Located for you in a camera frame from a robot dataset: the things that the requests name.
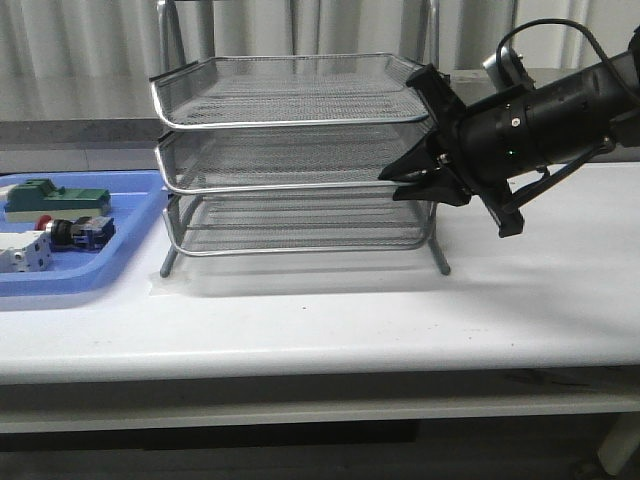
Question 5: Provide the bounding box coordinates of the red emergency stop push button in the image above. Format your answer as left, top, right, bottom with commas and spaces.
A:
35, 215, 116, 251

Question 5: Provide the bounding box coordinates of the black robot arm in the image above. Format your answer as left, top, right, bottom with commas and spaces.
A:
379, 36, 639, 237

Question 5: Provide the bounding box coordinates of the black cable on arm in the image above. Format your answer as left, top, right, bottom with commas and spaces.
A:
497, 18, 640, 211

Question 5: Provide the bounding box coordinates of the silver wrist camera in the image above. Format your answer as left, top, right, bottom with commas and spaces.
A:
483, 47, 535, 92

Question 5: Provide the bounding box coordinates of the white table leg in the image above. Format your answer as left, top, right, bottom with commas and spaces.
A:
596, 412, 640, 476

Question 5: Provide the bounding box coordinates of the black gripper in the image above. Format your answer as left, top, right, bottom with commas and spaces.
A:
378, 64, 525, 238

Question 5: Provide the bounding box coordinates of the silver mesh tray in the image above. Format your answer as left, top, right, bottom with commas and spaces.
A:
155, 123, 427, 195
163, 191, 436, 257
150, 53, 428, 130

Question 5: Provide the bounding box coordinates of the clear tape patch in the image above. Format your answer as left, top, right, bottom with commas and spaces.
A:
149, 270, 202, 296

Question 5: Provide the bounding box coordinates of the white circuit breaker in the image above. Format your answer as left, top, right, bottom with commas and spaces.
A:
1, 231, 52, 273

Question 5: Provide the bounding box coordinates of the green and grey electrical module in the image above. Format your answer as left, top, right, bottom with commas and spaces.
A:
4, 178, 111, 222

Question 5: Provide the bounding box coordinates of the dark grey stone counter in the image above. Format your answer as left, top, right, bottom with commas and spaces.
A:
0, 67, 640, 150

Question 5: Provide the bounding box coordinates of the silver rack frame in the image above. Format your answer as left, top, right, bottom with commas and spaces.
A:
158, 1, 450, 276

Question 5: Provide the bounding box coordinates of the blue plastic tray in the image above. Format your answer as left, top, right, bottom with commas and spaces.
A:
1, 170, 167, 298

